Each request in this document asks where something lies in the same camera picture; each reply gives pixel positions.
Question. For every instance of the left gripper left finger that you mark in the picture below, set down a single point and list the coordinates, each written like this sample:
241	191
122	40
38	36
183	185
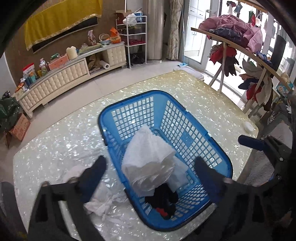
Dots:
47	222

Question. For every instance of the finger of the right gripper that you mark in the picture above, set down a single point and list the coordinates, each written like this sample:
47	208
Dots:
250	142

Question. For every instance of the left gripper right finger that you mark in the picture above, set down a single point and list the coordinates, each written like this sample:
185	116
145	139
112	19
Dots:
242	211

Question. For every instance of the white quilted towel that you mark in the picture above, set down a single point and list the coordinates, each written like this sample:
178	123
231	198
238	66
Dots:
149	162

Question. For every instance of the white soap bar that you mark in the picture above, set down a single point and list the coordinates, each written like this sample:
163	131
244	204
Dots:
248	127

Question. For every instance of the white ribbed fluffy cloth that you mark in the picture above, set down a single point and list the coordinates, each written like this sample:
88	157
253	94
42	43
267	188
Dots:
102	200

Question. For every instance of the black clothing in basket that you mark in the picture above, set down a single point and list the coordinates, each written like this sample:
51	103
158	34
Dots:
163	201

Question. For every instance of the cardboard box on floor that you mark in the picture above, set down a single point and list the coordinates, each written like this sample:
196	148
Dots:
18	131

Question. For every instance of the blue plastic laundry basket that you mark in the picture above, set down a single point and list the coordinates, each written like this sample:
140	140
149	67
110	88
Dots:
168	119

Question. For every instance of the pink clothes pile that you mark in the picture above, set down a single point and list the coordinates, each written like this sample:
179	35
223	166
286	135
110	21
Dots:
249	32

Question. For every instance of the cream tufted TV cabinet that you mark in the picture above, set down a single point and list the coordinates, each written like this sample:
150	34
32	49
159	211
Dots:
69	75

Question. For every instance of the red white package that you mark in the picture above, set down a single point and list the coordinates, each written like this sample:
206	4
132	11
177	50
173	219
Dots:
29	73

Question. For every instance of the pink box on cabinet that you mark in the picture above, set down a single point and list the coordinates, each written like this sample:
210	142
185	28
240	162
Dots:
56	63

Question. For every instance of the white paper roll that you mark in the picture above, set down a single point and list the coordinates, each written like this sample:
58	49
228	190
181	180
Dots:
104	64

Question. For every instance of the patterned curtain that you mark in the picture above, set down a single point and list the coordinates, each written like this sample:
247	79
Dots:
176	7

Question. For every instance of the white metal shelf rack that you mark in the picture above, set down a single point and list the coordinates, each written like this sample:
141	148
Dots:
132	28

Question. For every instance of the silver column air conditioner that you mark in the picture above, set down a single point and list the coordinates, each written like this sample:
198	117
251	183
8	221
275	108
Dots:
154	10

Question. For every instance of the orange snack bag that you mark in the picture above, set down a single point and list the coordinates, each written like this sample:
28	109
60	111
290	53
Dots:
114	36

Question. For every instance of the yellow fabric wall hanging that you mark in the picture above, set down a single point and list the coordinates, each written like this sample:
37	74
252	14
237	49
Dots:
59	18

